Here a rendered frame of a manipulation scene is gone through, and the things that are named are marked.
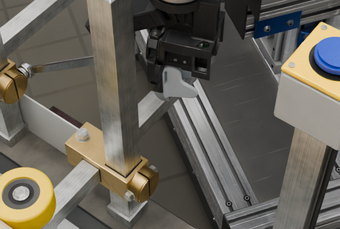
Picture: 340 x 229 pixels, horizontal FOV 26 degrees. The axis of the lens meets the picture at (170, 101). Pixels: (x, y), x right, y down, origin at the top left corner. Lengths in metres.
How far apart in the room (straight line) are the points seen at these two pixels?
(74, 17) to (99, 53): 1.58
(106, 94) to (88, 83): 1.33
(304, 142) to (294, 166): 0.04
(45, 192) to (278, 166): 0.96
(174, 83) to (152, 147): 1.13
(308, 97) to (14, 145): 0.69
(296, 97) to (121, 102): 0.30
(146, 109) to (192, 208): 0.89
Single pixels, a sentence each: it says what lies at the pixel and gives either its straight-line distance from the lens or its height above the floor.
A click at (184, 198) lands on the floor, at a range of 1.98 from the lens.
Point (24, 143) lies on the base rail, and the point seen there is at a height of 0.70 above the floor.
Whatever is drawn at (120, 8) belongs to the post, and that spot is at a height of 1.14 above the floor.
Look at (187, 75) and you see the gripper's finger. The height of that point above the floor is 0.95.
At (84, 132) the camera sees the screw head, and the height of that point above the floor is 0.85.
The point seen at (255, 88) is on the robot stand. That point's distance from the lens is 1.94.
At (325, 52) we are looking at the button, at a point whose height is 1.23.
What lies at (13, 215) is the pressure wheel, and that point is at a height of 0.91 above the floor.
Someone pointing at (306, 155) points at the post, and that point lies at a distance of 0.73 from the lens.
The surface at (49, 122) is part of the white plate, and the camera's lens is 1.17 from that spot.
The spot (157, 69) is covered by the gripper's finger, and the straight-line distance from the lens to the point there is 0.91.
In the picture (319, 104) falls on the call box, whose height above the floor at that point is 1.20.
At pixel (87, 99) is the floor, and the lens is 2.19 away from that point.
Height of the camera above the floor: 1.69
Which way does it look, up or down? 51 degrees down
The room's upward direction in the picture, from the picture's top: straight up
